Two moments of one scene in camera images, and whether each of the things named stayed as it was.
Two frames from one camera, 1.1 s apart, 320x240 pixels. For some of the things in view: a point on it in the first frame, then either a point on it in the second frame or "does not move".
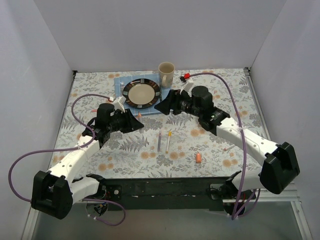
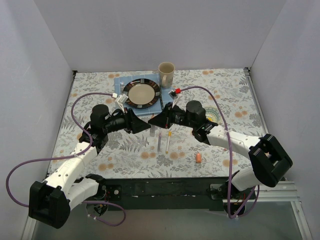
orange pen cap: x=198 y=158 does not move
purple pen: x=159 y=142 does not move
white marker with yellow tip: x=166 y=151 does not move
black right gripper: x=175 y=102 -> x=169 y=117
